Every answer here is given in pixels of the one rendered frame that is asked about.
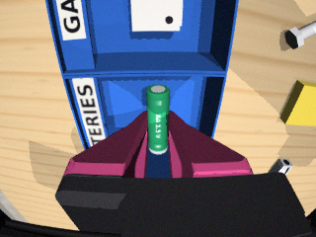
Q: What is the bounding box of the green aa battery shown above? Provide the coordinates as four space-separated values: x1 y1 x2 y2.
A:
146 84 170 154

